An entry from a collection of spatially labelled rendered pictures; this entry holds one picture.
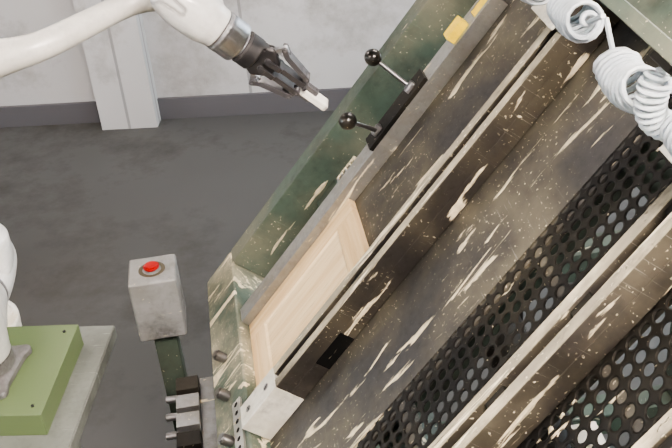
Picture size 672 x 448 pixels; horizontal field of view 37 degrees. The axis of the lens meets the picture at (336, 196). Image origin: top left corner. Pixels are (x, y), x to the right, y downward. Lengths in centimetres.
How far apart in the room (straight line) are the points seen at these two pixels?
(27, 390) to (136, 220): 219
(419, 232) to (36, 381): 108
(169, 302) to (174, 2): 85
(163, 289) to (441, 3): 98
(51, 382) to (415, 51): 116
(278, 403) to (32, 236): 276
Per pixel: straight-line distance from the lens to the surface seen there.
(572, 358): 139
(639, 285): 135
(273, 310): 229
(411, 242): 185
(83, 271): 432
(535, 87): 176
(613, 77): 131
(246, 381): 221
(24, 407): 245
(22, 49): 212
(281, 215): 250
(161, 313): 257
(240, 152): 498
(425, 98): 213
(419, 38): 234
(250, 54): 209
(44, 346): 260
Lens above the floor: 236
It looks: 31 degrees down
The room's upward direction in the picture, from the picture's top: 5 degrees counter-clockwise
